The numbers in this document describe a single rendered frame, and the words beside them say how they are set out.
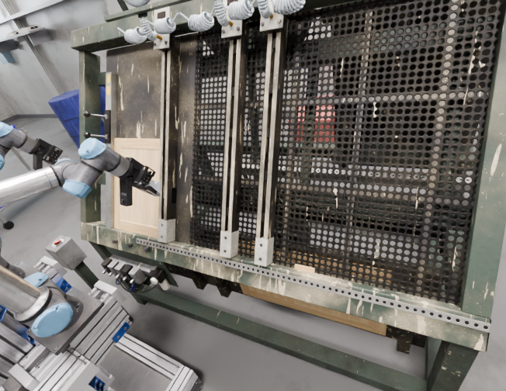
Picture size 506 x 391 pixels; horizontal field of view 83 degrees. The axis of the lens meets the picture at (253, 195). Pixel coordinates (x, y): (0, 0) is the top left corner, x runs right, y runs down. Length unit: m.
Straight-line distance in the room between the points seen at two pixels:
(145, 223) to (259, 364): 1.15
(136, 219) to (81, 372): 0.85
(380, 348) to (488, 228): 1.19
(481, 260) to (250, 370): 1.48
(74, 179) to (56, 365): 0.74
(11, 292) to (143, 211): 0.88
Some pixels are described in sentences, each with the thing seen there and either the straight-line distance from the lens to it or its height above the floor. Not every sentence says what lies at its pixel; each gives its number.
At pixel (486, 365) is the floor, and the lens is 2.25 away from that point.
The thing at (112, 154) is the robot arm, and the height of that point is 1.58.
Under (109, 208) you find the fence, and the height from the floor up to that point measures 1.01.
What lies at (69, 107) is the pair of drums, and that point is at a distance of 6.22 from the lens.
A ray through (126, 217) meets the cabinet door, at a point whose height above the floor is 0.96.
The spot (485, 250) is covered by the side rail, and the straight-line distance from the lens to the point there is 1.22.
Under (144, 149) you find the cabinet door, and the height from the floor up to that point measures 1.31.
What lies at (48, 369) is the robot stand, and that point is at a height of 0.97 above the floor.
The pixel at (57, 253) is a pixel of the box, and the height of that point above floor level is 0.91.
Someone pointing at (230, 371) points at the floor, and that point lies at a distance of 2.18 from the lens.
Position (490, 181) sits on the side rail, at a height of 1.28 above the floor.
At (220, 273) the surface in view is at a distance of 1.50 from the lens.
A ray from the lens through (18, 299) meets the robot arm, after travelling 1.16.
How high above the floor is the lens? 1.95
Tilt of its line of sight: 36 degrees down
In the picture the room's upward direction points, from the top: 15 degrees counter-clockwise
